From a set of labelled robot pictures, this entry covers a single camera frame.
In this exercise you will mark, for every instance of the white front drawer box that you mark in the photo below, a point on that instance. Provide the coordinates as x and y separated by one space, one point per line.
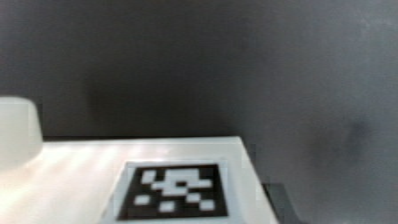
160 181

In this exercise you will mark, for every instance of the gripper right finger with black tip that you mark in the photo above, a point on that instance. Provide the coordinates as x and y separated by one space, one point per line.
280 203

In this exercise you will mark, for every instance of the gripper left finger with black tip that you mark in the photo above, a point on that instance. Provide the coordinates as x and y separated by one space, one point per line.
19 132

